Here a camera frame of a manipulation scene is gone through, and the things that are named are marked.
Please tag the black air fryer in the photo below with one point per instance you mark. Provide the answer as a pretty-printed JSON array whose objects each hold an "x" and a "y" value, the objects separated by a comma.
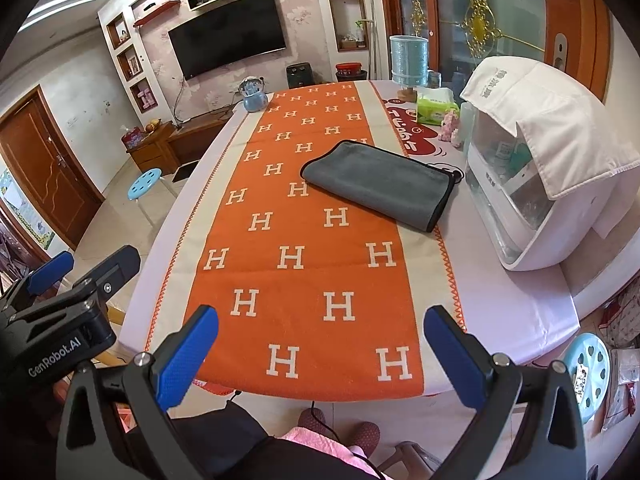
[{"x": 299, "y": 75}]

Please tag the red wall shelf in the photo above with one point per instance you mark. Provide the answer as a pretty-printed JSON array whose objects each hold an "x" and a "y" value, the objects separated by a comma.
[{"x": 155, "y": 12}]

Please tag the person's pink clothing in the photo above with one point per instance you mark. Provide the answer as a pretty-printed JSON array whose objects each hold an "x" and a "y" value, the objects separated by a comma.
[{"x": 320, "y": 445}]

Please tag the black wall television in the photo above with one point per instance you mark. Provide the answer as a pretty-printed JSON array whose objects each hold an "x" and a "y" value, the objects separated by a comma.
[{"x": 227, "y": 35}]

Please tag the grey towel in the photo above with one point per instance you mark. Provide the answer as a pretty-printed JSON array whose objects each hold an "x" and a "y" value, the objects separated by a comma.
[{"x": 380, "y": 182}]

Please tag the dark red slipper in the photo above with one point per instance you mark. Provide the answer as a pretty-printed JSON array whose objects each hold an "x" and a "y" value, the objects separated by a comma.
[
  {"x": 366, "y": 436},
  {"x": 311, "y": 420}
]

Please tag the blue plastic stool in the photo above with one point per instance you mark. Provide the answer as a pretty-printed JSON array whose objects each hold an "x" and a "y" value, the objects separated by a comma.
[
  {"x": 145, "y": 182},
  {"x": 590, "y": 370}
]

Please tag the red-lid container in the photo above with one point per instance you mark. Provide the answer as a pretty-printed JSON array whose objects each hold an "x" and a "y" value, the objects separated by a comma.
[{"x": 350, "y": 71}]

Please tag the blue cylindrical lamp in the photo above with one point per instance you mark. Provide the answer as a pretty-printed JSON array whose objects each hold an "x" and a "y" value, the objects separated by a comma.
[{"x": 409, "y": 60}]

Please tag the blue toy robot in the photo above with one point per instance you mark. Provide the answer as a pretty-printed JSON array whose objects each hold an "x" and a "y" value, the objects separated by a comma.
[{"x": 252, "y": 95}]

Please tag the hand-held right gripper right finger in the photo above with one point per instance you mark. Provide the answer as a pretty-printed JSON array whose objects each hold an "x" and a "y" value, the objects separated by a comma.
[{"x": 454, "y": 360}]

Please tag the clear plastic bottle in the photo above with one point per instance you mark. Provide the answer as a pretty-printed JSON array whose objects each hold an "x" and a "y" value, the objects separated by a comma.
[{"x": 466, "y": 125}]

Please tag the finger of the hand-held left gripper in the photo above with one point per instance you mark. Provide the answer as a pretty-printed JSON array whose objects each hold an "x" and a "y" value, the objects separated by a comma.
[
  {"x": 50, "y": 272},
  {"x": 112, "y": 270}
]

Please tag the person's dark trousers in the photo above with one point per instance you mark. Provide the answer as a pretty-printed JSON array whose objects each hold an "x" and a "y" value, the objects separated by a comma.
[{"x": 225, "y": 440}]

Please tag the white cloth cover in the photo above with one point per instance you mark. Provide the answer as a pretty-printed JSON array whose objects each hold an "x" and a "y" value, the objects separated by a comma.
[{"x": 560, "y": 125}]

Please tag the wooden television cabinet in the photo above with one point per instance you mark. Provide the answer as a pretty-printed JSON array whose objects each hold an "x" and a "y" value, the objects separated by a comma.
[{"x": 175, "y": 140}]

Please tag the pink toy figure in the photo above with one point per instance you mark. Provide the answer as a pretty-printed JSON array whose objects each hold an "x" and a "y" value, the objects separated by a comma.
[{"x": 450, "y": 130}]

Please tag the green wet wipes pack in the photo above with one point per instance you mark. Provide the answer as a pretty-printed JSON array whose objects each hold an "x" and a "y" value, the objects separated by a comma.
[{"x": 436, "y": 107}]

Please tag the white countertop appliance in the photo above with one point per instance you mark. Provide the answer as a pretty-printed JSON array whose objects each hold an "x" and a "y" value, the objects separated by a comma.
[{"x": 525, "y": 225}]

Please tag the brown wooden door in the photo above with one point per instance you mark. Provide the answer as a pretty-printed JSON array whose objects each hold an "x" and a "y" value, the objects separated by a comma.
[{"x": 45, "y": 170}]

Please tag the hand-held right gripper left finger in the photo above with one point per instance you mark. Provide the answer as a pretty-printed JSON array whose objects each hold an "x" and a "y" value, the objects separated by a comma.
[{"x": 186, "y": 355}]

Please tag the pink tablecloth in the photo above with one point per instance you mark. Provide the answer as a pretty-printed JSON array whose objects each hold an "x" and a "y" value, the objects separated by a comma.
[{"x": 500, "y": 305}]

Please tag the orange letter-print blanket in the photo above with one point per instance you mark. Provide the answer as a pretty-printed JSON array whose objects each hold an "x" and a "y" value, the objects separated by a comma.
[{"x": 310, "y": 270}]

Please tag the colourful wall poster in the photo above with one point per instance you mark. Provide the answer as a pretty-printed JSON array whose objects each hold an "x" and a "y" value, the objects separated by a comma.
[{"x": 20, "y": 210}]

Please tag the white red cartoon mat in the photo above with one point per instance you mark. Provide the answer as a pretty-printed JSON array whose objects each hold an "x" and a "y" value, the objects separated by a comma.
[{"x": 425, "y": 147}]

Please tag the red tissue box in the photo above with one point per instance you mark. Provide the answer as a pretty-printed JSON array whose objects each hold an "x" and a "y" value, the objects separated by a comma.
[{"x": 134, "y": 139}]

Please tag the plastic bags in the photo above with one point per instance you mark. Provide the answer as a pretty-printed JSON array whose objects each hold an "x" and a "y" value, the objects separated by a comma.
[{"x": 622, "y": 360}]

